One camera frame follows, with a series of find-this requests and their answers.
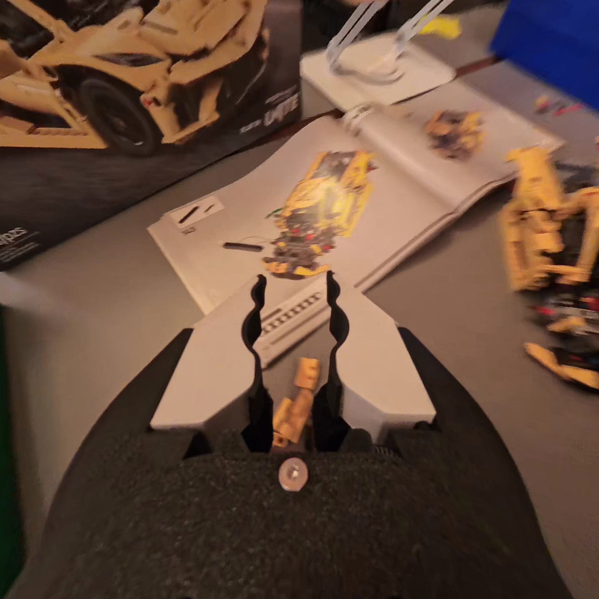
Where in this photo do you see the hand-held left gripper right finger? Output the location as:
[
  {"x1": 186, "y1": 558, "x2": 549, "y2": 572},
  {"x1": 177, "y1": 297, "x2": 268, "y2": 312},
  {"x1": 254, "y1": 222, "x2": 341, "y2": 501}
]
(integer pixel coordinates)
[{"x1": 313, "y1": 270, "x2": 437, "y2": 454}]

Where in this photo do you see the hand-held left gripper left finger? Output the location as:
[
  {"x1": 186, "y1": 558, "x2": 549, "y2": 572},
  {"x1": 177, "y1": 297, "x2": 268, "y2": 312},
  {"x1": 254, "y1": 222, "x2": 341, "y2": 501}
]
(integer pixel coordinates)
[{"x1": 150, "y1": 274, "x2": 274, "y2": 454}]

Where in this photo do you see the instruction booklet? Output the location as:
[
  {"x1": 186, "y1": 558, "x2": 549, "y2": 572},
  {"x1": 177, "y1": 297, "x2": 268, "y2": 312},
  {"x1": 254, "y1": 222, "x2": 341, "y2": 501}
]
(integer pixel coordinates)
[{"x1": 147, "y1": 100, "x2": 564, "y2": 370}]

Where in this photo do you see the yellow brick car model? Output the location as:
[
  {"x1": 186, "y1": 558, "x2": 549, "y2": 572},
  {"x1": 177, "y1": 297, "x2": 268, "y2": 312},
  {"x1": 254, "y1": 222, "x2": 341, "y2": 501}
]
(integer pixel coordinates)
[{"x1": 497, "y1": 147, "x2": 599, "y2": 391}]

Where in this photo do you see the grey desk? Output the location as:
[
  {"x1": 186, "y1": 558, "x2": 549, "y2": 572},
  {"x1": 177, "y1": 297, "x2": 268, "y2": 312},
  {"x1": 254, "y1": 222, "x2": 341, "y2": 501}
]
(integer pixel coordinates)
[{"x1": 0, "y1": 9, "x2": 599, "y2": 599}]

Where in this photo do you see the pile of yellow brick pieces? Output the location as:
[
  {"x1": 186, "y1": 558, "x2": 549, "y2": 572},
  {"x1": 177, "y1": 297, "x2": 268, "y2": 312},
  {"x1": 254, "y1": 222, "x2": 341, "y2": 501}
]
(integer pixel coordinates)
[{"x1": 271, "y1": 358, "x2": 323, "y2": 447}]

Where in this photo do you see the toy car set box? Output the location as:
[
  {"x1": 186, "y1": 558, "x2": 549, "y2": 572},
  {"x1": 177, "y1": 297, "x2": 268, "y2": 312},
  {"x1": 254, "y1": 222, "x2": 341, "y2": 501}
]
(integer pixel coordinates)
[{"x1": 0, "y1": 0, "x2": 304, "y2": 272}]

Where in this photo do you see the white document stand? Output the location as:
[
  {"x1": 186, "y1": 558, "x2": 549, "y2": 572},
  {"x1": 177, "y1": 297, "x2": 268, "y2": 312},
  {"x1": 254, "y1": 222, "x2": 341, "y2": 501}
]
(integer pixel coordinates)
[{"x1": 299, "y1": 0, "x2": 458, "y2": 106}]

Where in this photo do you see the pile of small coloured pins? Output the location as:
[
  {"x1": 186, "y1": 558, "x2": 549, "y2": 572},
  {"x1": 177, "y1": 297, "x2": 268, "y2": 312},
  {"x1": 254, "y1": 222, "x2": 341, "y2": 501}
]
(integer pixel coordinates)
[{"x1": 533, "y1": 94, "x2": 586, "y2": 117}]

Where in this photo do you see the yellow sticky note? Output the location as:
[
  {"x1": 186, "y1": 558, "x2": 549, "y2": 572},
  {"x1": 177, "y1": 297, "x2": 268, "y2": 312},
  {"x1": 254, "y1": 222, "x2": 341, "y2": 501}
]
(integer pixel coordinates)
[{"x1": 419, "y1": 14, "x2": 461, "y2": 39}]

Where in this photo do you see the blue storage bin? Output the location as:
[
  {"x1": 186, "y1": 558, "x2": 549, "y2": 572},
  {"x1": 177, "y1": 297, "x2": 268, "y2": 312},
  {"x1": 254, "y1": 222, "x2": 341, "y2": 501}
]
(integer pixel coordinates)
[{"x1": 489, "y1": 0, "x2": 599, "y2": 113}]

